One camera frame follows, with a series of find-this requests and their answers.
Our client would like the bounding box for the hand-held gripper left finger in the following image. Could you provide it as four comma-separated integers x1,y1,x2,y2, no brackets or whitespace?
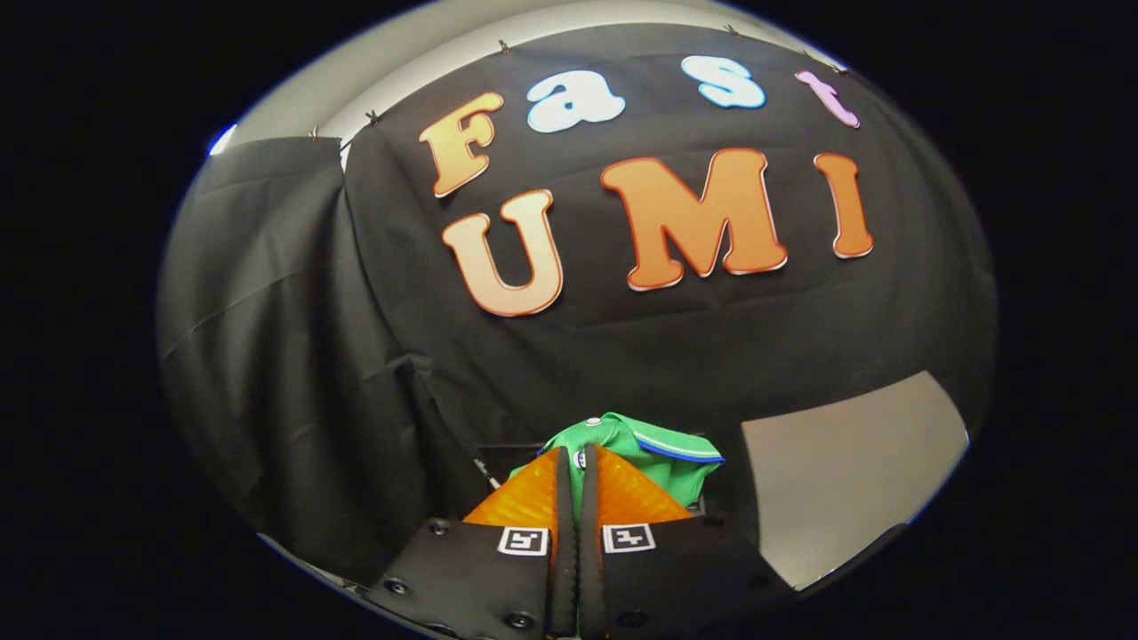
363,444,581,640

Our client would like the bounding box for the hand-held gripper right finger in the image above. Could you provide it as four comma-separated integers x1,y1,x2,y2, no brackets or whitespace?
578,442,797,640

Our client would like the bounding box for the green polo shirt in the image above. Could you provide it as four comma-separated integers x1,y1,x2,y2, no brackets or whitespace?
509,412,726,534

